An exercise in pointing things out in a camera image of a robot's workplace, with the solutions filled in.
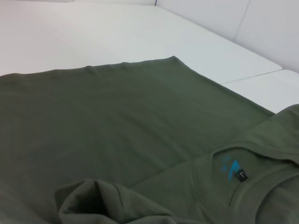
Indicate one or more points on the dark green FREE! t-shirt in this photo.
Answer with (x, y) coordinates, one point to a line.
(116, 140)

